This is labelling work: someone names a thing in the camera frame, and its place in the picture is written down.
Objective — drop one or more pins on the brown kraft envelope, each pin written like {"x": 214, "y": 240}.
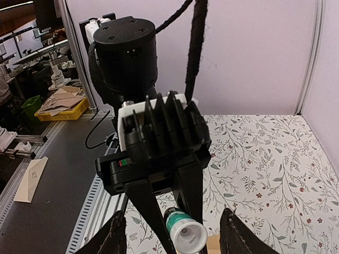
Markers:
{"x": 213, "y": 244}

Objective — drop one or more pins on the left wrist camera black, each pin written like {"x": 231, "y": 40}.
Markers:
{"x": 163, "y": 127}

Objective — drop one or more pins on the floral patterned table mat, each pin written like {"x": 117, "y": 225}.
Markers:
{"x": 272, "y": 171}

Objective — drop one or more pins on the right aluminium frame post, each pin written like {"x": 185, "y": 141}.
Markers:
{"x": 319, "y": 19}

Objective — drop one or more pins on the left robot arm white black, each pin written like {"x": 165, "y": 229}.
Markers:
{"x": 123, "y": 66}

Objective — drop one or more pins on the aluminium front rail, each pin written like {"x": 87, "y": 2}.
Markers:
{"x": 55, "y": 219}

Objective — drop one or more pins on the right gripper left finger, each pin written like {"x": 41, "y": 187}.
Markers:
{"x": 111, "y": 238}

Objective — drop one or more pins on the green plastic bin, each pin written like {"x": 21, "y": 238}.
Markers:
{"x": 30, "y": 107}

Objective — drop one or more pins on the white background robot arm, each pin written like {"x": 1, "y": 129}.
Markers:
{"x": 57, "y": 62}

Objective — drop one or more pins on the left aluminium frame post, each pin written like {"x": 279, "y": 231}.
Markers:
{"x": 77, "y": 56}

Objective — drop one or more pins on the cream paper on floor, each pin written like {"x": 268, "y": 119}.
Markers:
{"x": 30, "y": 180}

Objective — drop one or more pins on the aluminium frame post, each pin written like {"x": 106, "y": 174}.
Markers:
{"x": 77, "y": 56}
{"x": 319, "y": 19}

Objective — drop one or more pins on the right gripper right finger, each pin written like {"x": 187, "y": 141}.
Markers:
{"x": 236, "y": 237}

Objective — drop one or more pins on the green white glue stick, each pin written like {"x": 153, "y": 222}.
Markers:
{"x": 187, "y": 235}

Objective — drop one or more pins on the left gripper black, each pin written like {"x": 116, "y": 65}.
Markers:
{"x": 143, "y": 179}

